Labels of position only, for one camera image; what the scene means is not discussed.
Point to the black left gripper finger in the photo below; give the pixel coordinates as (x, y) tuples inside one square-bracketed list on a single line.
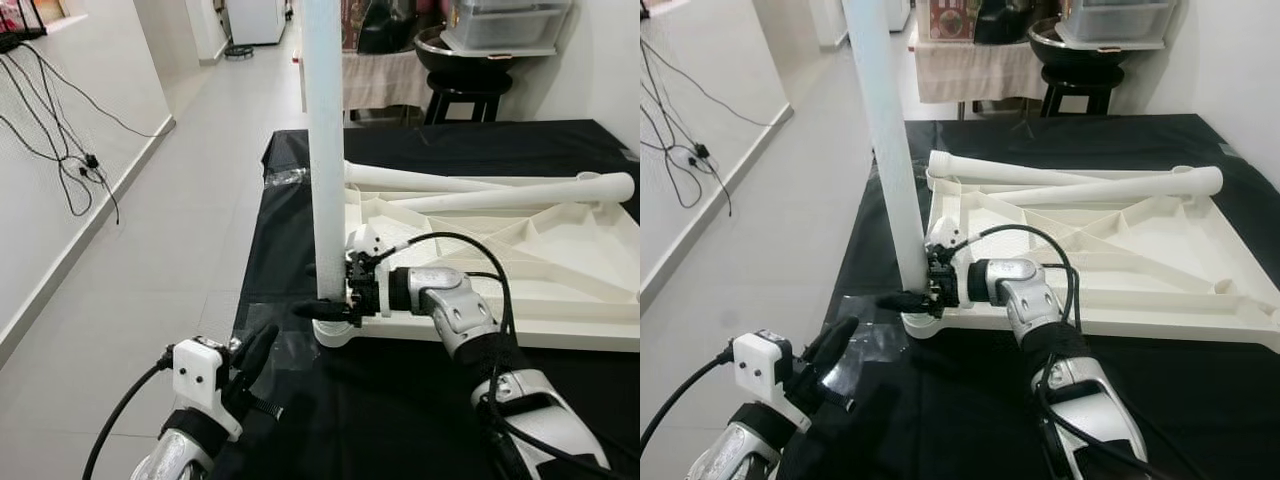
[(843, 342), (267, 345), (247, 368), (815, 365)]

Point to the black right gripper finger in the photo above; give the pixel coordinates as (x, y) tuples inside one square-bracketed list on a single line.
[(325, 311), (905, 301)]

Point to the white plastic children table top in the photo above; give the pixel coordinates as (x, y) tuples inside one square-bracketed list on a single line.
[(560, 290), (1150, 290)]

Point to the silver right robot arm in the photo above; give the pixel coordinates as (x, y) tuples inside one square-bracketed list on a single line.
[(460, 310), (1035, 300)]

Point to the clear tape piece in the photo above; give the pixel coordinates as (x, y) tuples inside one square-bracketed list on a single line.
[(870, 340), (290, 340)]

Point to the black table cloth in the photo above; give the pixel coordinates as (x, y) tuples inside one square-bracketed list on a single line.
[(350, 420), (950, 420)]

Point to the clear plastic wrap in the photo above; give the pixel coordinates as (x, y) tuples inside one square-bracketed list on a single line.
[(285, 178)]

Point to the pink cloth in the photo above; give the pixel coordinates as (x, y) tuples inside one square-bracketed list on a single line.
[(385, 80), (980, 72)]

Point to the black round stool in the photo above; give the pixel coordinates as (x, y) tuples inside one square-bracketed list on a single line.
[(465, 82)]

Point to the printed cardboard box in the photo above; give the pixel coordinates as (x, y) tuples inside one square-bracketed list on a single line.
[(351, 25), (945, 20)]

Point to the black bag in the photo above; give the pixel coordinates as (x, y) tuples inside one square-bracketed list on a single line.
[(1005, 20), (385, 25)]

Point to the white fridge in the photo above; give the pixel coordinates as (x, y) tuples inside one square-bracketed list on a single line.
[(255, 20), (897, 12)]

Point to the clear plastic storage box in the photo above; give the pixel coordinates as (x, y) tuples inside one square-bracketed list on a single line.
[(1118, 20), (510, 25)]

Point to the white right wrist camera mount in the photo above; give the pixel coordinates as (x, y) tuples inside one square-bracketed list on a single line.
[(365, 240), (945, 235)]

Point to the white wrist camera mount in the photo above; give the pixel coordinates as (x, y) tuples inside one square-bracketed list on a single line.
[(198, 375), (760, 365), (365, 240), (945, 235)]

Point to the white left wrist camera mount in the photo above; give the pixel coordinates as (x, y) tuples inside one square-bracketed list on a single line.
[(760, 365), (198, 375)]

